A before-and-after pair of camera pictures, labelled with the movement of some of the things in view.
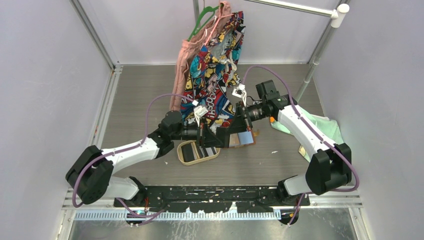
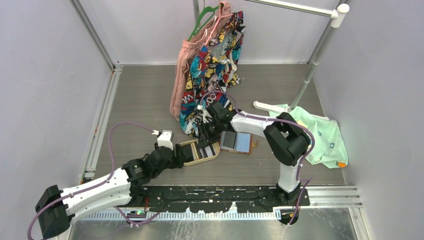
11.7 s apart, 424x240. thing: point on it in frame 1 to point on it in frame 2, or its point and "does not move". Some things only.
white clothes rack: (336, 14) does not move
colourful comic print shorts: (211, 74) does not move
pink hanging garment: (188, 46) does not move
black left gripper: (209, 139) to (177, 160)
